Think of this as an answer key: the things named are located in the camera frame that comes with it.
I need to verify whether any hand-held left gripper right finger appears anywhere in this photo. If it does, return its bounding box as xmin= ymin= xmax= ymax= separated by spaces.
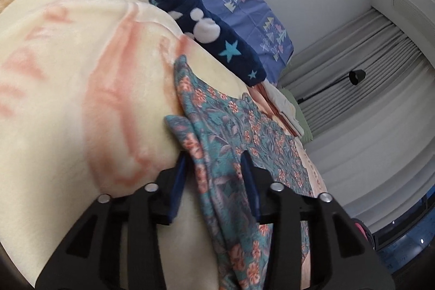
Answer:
xmin=240 ymin=152 xmax=388 ymax=290

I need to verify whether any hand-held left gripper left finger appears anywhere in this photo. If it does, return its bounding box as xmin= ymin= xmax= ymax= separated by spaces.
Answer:
xmin=36 ymin=152 xmax=186 ymax=290

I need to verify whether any teal floral shirt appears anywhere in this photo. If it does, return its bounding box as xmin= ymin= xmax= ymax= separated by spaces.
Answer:
xmin=164 ymin=54 xmax=315 ymax=290

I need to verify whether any white pleated curtain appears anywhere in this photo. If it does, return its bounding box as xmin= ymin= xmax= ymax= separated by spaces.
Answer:
xmin=277 ymin=6 xmax=435 ymax=219

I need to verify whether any navy star-print fleece blanket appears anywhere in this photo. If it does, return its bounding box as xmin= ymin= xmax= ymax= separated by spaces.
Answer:
xmin=148 ymin=0 xmax=267 ymax=87

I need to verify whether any red folded cloth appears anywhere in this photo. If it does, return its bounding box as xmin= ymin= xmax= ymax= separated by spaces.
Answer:
xmin=253 ymin=83 xmax=301 ymax=138

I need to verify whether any pink object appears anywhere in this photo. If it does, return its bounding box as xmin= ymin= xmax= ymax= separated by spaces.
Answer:
xmin=353 ymin=219 xmax=374 ymax=251

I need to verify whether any peach fleece blanket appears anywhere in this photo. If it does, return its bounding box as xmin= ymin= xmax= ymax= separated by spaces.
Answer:
xmin=0 ymin=0 xmax=328 ymax=290

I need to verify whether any green pillow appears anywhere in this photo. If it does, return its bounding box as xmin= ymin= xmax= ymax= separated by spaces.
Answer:
xmin=279 ymin=86 xmax=315 ymax=143

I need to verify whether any black floor lamp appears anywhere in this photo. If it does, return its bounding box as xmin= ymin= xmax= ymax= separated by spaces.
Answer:
xmin=296 ymin=70 xmax=367 ymax=104

